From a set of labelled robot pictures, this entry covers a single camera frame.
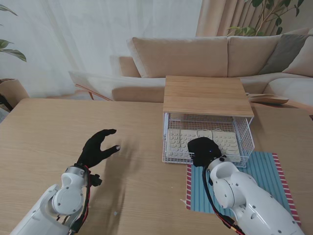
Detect white lounge chair wooden legs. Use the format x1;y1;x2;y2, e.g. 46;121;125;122
68;70;118;101

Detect white wire mesh drawer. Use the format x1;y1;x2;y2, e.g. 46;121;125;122
162;112;255;168

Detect blue striped red-bordered mouse pad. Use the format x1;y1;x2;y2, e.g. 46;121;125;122
185;151;302;225

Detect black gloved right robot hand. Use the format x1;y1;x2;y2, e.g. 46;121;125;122
187;137;223;169

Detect beige fabric sofa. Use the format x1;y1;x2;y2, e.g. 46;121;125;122
112;28;313;102

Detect arm black red cable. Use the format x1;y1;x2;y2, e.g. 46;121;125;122
72;166;92;233
201;166;243;235

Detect shallow wooden tray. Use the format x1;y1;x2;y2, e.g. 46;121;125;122
246;93;290;105

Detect beige pleated curtain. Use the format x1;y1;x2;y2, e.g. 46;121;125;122
195;0;313;37

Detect wooden-topped tabletop organizer frame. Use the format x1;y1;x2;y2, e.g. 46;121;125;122
162;75;255;142

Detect right arm black red cable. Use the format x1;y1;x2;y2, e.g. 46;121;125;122
201;166;243;235

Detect cream round-key keyboard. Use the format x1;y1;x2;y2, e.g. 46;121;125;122
166;128;242;160

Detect light beige sofa cushion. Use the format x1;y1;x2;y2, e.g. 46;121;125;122
282;36;313;78

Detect left arm black red cable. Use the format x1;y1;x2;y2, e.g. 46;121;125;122
72;166;92;233

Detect grey sofa cushion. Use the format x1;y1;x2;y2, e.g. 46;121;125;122
259;33;313;75

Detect tall green leafy plant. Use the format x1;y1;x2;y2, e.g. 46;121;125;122
227;0;301;37

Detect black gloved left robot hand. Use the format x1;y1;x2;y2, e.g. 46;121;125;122
76;129;122;169

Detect sheer white curtain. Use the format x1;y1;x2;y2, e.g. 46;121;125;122
0;0;203;98

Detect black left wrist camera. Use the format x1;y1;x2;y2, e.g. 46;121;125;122
88;173;103;187

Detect broad-leaf green plant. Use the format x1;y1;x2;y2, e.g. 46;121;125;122
0;3;27;63

